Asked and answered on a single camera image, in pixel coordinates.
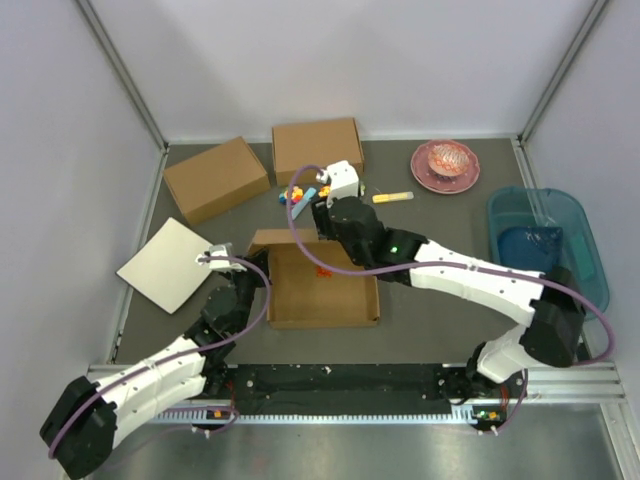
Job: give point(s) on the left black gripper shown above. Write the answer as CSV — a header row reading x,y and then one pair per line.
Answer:
x,y
250,273

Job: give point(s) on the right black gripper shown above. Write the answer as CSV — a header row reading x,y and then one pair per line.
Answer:
x,y
323,220

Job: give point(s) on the small orange toy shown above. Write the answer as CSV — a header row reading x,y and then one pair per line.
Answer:
x,y
323,273

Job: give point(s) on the cardboard box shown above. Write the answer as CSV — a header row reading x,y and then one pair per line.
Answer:
x,y
216,180
318,143
301,300

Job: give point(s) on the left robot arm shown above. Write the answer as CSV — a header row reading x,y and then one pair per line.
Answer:
x,y
91,418

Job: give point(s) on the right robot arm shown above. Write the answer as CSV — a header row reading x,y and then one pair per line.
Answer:
x,y
548,316

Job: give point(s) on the yellow chalk stick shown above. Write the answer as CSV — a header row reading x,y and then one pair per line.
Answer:
x,y
392,197

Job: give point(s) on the orange flower plush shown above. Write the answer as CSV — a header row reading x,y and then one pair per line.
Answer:
x,y
324,191

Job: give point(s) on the blue chalk stick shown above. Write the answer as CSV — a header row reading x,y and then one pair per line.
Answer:
x,y
302,202

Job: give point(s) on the rainbow flower plush left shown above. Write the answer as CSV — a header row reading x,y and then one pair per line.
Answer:
x,y
294,195

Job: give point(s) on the white square board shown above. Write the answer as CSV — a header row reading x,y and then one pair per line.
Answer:
x,y
165,270

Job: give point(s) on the pink plate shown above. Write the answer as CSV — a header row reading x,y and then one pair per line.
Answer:
x,y
435,183

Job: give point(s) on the teal plastic bin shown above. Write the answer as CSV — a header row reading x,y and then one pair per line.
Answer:
x,y
517,206

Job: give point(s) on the dark blue dish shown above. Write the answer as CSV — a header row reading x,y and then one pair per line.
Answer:
x,y
533,248

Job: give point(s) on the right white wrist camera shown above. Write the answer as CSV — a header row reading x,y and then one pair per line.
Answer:
x,y
342,179

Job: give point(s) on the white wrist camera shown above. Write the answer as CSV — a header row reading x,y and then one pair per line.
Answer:
x,y
342,179
220,258

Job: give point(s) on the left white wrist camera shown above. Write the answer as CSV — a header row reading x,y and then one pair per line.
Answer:
x,y
220,258

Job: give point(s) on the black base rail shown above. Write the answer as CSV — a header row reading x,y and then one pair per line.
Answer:
x,y
435,381

